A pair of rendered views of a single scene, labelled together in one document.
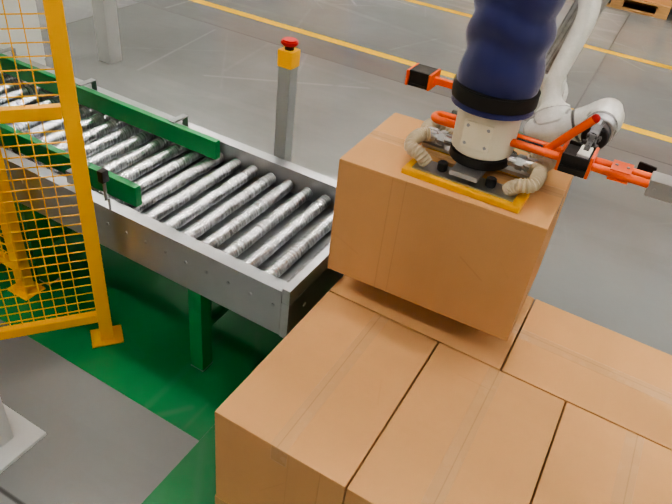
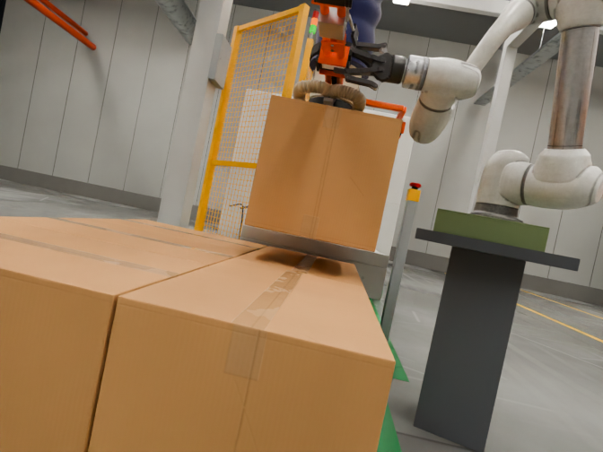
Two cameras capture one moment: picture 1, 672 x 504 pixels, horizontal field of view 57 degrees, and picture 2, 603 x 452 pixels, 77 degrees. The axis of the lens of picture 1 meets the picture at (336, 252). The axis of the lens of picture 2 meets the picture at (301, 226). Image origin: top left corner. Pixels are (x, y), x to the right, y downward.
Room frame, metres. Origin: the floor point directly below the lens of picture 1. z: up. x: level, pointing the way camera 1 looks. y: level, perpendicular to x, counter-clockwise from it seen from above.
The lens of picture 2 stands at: (1.10, -1.66, 0.71)
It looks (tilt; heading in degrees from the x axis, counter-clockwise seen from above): 1 degrees down; 70
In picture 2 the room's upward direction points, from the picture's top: 12 degrees clockwise
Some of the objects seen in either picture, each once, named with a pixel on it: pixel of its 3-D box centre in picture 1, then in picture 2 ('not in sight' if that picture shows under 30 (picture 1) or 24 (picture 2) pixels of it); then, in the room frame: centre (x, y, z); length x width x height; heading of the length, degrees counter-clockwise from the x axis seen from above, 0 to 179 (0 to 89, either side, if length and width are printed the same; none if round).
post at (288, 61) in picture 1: (282, 158); (397, 270); (2.47, 0.30, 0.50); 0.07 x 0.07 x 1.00; 65
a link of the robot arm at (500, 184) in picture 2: not in sight; (505, 178); (2.30, -0.51, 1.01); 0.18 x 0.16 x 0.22; 110
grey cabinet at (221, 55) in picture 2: not in sight; (220, 62); (1.26, 1.05, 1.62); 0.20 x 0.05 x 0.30; 65
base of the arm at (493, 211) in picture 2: not in sight; (493, 213); (2.32, -0.48, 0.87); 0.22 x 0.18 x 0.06; 49
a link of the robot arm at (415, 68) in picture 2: (598, 129); (413, 73); (1.68, -0.70, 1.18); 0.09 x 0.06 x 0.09; 65
